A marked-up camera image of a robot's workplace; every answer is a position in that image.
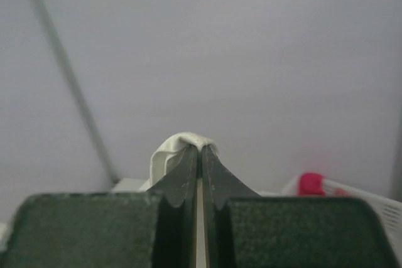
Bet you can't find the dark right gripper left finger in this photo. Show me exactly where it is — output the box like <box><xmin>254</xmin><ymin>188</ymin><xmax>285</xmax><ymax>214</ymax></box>
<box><xmin>6</xmin><ymin>146</ymin><xmax>197</xmax><ymax>267</ymax></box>

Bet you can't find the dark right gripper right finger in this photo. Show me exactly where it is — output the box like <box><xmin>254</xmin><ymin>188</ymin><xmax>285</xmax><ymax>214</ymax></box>
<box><xmin>201</xmin><ymin>147</ymin><xmax>399</xmax><ymax>267</ymax></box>

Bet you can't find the cream white t shirt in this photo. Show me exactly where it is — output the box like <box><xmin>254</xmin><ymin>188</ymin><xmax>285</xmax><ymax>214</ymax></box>
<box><xmin>146</xmin><ymin>132</ymin><xmax>218</xmax><ymax>267</ymax></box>

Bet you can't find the crumpled red t shirt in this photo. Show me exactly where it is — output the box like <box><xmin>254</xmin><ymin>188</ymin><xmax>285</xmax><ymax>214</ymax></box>
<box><xmin>297</xmin><ymin>173</ymin><xmax>326</xmax><ymax>196</ymax></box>

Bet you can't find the white plastic laundry basket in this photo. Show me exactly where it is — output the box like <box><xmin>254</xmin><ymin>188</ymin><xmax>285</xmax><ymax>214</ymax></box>
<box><xmin>258</xmin><ymin>175</ymin><xmax>401</xmax><ymax>255</ymax></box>

